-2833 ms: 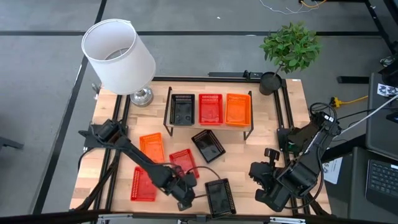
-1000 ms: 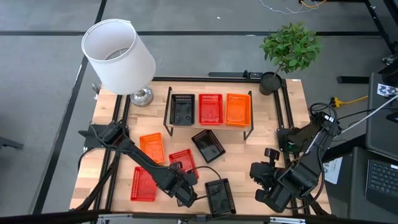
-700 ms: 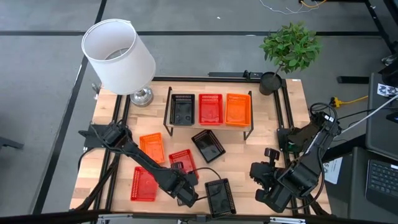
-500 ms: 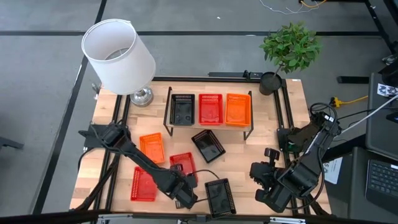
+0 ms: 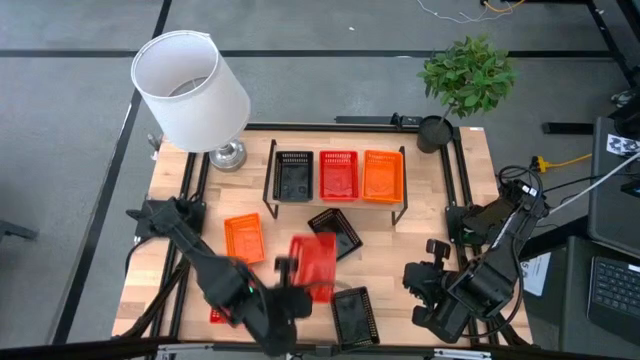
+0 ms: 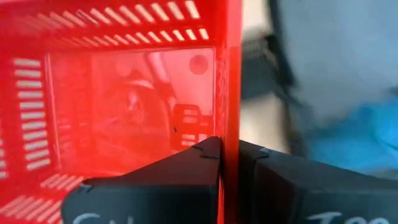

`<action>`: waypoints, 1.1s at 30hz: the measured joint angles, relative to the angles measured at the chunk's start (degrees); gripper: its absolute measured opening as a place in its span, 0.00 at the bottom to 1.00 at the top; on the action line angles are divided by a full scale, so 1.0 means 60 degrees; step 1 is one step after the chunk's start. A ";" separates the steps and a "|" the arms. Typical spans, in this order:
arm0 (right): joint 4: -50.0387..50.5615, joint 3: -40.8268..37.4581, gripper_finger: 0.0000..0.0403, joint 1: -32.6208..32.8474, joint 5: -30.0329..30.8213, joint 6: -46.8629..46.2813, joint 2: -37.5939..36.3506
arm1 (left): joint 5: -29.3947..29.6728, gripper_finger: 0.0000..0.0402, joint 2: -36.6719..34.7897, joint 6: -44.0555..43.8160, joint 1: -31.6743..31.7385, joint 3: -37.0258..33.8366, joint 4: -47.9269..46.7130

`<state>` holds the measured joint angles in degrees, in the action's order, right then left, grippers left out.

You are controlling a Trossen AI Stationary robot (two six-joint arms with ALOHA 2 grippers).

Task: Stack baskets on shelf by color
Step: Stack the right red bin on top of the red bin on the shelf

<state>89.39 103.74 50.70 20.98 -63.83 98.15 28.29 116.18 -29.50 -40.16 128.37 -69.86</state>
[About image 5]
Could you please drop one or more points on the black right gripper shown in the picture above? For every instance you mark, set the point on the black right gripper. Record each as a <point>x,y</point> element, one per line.
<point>425,282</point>

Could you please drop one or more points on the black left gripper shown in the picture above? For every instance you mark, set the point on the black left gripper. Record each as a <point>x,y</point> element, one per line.
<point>292,302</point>

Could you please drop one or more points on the red plastic basket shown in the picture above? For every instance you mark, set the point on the red plastic basket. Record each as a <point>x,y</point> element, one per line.
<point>216,316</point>
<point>315,265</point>
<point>339,180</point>

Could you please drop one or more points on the black plastic basket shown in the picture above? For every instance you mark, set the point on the black plastic basket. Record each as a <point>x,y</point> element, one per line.
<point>293,180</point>
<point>330,222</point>
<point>354,317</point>

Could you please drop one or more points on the orange plastic basket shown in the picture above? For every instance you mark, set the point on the orange plastic basket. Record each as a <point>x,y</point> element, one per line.
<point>382,180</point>
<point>244,240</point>

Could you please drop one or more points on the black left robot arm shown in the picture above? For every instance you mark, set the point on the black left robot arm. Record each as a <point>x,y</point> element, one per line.
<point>210,270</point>

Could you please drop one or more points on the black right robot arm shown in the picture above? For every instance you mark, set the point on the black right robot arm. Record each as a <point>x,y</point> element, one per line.
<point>485,290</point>

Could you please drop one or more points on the wooden shelf with black legs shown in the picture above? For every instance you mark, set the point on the wooden shelf with black legs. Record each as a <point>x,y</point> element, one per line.
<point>290,206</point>

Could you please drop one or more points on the white paper sheet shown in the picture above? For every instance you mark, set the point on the white paper sheet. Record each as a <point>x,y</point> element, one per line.
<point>536,275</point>

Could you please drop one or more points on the black side desk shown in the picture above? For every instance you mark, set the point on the black side desk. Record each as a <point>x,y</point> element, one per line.
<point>575,310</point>

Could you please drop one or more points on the black flat bar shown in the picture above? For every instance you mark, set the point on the black flat bar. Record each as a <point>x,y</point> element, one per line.
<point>365,120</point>

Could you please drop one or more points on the black keyboard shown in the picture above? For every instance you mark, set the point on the black keyboard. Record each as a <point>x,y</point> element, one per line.
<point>617,290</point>

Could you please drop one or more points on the dark grey screen panel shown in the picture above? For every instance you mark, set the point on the dark grey screen panel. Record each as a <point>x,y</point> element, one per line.
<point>615,215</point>

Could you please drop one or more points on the black desk foot bar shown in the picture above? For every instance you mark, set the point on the black desk foot bar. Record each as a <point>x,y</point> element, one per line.
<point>567,127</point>

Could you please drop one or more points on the white shade table lamp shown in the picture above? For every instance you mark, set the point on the white shade table lamp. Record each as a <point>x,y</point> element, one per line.
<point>200,110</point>

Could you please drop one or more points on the green plant in black pot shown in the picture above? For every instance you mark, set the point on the green plant in black pot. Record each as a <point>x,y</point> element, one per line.
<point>467,75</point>

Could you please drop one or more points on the white card with black print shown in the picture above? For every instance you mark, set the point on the white card with black print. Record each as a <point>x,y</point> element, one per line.
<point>620,145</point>

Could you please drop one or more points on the grey chair base leg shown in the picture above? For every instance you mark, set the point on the grey chair base leg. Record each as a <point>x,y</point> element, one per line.
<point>17,230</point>

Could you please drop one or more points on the black metal table frame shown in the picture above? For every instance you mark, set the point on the black metal table frame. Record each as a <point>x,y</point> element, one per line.
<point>325,127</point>

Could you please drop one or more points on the black desk leg frame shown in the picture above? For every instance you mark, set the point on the black desk leg frame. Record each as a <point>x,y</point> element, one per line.
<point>606,34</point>

